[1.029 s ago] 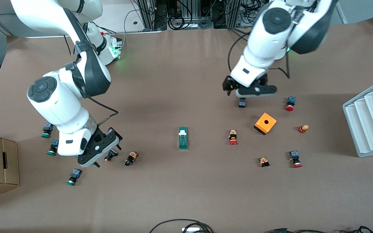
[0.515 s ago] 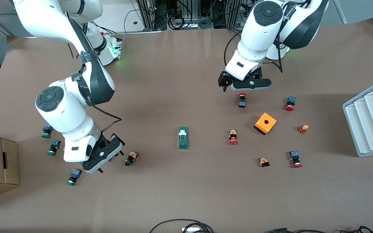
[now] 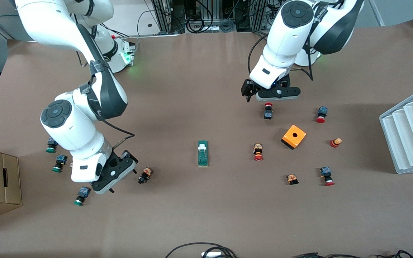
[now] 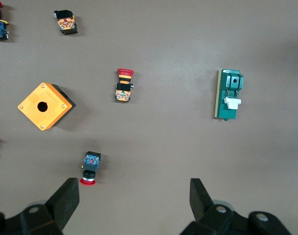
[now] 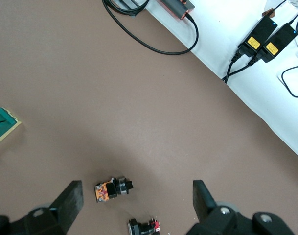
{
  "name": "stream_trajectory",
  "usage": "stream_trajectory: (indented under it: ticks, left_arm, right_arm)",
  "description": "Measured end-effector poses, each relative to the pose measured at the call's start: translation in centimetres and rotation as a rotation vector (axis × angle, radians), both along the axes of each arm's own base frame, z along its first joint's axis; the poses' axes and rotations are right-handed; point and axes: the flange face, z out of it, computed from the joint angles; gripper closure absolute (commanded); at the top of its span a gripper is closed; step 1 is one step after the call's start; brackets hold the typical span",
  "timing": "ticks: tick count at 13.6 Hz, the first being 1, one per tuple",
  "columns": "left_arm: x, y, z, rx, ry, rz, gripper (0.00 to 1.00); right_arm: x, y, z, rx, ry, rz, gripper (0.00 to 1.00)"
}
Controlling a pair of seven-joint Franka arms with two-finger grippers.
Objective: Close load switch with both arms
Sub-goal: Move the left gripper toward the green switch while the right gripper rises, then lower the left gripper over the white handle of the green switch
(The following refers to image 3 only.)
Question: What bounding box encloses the green terminal rail block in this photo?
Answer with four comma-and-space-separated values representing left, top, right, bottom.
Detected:
198, 140, 209, 167

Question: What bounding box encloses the black pushbutton orange contact block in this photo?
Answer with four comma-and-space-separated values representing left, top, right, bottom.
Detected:
138, 167, 153, 184

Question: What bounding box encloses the white mounting plate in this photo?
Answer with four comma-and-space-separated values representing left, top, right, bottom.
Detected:
99, 0, 184, 43

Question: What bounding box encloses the white ridged tray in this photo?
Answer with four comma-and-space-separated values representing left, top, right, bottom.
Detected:
379, 85, 413, 175

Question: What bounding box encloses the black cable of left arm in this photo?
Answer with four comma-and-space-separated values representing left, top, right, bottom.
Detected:
247, 21, 315, 82

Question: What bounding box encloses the orange button enclosure box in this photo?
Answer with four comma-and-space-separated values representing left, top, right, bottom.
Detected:
281, 124, 307, 150

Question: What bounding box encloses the black equipment rack with cables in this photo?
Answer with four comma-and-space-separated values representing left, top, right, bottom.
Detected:
151, 0, 282, 34

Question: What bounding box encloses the black looped cable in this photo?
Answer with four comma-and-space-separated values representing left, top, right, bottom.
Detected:
165, 242, 237, 258

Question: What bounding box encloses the black cable bundle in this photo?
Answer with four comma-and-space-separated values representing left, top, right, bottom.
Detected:
293, 250, 413, 258

